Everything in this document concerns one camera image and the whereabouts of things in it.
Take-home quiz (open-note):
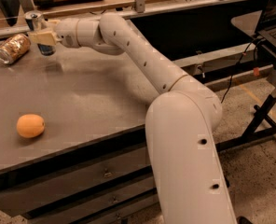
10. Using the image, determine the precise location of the blue silver redbull can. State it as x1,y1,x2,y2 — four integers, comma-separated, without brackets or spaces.
24,10,56,56

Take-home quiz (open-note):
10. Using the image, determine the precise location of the grey drawer cabinet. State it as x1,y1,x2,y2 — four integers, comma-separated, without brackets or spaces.
0,46,158,224

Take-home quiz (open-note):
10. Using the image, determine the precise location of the black metal stand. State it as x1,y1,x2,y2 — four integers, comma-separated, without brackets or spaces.
216,87,276,152

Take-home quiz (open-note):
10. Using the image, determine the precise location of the orange fruit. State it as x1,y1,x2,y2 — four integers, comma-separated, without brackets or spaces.
16,114,45,138

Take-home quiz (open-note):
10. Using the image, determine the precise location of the black cable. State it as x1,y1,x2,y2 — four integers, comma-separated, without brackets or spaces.
220,37,267,105

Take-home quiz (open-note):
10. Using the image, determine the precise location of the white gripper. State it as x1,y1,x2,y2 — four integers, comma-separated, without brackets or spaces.
28,18,79,48

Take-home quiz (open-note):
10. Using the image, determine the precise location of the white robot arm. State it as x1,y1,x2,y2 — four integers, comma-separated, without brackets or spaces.
25,10,237,224

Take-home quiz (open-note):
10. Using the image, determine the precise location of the top drawer knob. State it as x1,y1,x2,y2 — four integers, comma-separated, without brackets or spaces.
103,169,112,178

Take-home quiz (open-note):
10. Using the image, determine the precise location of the grey metal rail frame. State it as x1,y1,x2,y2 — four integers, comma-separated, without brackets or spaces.
0,0,269,89

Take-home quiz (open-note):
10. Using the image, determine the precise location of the crumpled orange soda can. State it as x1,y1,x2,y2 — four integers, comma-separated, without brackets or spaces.
0,34,31,64

